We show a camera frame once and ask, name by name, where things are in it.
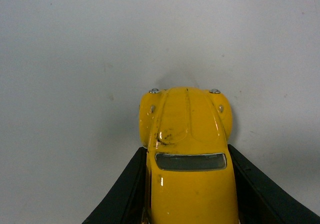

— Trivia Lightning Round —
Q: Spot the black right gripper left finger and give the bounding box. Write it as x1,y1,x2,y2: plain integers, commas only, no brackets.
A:
83,147,147,223

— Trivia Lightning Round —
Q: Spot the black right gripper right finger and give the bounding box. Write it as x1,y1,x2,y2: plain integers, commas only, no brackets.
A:
228,144,320,223

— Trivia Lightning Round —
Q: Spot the yellow beetle toy car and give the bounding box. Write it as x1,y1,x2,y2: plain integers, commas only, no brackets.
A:
139,87,240,223

